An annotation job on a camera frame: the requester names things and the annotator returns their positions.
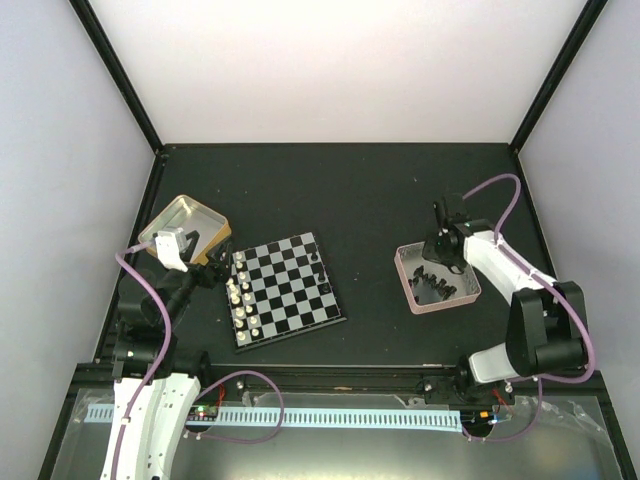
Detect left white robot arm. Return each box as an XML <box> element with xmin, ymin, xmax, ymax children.
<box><xmin>101</xmin><ymin>239</ymin><xmax>233</xmax><ymax>479</ymax></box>

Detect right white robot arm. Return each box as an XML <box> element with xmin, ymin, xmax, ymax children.
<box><xmin>422</xmin><ymin>195</ymin><xmax>595</xmax><ymax>403</ymax></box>

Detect pink tray of black pieces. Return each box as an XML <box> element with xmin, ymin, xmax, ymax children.
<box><xmin>394</xmin><ymin>242</ymin><xmax>482</xmax><ymax>315</ymax></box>

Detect white chess piece row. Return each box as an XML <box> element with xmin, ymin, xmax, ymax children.
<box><xmin>226</xmin><ymin>252</ymin><xmax>262</xmax><ymax>349</ymax></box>

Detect gold metal tin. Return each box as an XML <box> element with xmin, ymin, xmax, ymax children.
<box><xmin>137</xmin><ymin>194</ymin><xmax>232</xmax><ymax>265</ymax></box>

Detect black and silver chessboard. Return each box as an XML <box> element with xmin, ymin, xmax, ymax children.
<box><xmin>234</xmin><ymin>232</ymin><xmax>346</xmax><ymax>353</ymax></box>

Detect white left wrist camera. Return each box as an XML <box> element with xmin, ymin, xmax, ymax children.
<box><xmin>154</xmin><ymin>227</ymin><xmax>189</xmax><ymax>272</ymax></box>

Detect light blue cable duct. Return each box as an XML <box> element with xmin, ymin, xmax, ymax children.
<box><xmin>85</xmin><ymin>402</ymin><xmax>464</xmax><ymax>434</ymax></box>

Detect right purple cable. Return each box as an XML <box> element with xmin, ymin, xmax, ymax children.
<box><xmin>462</xmin><ymin>173</ymin><xmax>597</xmax><ymax>444</ymax></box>

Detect black corner frame post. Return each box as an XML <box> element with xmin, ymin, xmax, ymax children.
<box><xmin>69</xmin><ymin>0</ymin><xmax>164</xmax><ymax>154</ymax></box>
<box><xmin>509</xmin><ymin>0</ymin><xmax>608</xmax><ymax>154</ymax></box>

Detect left black corner frame post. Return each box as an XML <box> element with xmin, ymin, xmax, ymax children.
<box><xmin>69</xmin><ymin>0</ymin><xmax>164</xmax><ymax>154</ymax></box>

